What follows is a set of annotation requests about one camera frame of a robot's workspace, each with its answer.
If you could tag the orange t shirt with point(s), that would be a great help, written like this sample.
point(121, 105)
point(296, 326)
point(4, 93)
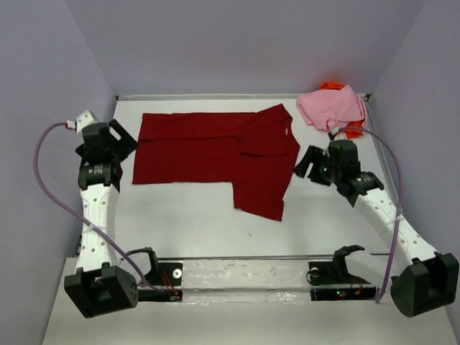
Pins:
point(350, 129)

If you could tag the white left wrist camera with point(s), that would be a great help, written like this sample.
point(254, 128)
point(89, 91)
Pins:
point(82, 121)

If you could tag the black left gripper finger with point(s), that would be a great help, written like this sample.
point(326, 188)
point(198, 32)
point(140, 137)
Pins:
point(123, 142)
point(82, 151)

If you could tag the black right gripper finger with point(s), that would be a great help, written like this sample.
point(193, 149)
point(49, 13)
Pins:
point(318, 171)
point(312, 156)

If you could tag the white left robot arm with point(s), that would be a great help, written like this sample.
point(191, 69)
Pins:
point(106, 279)

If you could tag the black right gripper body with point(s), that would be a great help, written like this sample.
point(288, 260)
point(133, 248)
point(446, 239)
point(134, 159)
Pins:
point(332, 173)

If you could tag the dark red t shirt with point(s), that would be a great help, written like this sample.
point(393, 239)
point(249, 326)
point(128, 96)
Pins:
point(254, 151)

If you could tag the pink t shirt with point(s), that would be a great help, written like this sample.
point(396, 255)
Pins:
point(313, 107)

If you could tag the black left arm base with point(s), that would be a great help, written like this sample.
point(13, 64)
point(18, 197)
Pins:
point(166, 276)

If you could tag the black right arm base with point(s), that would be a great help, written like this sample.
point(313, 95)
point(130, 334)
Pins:
point(330, 280)

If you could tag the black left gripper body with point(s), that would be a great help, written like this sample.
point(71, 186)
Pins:
point(113, 157)

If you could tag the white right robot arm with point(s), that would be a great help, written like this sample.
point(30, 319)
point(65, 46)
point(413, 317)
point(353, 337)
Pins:
point(417, 276)

